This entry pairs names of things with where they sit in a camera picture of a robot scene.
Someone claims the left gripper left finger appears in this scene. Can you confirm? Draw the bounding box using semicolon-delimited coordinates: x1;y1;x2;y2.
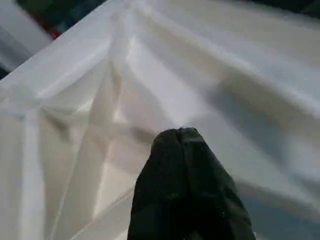
127;129;186;240

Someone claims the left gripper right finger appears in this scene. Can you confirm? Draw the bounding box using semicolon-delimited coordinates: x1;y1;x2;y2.
177;127;257;240

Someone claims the white plastic table top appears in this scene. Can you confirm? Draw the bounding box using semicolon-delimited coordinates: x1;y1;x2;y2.
0;0;320;240

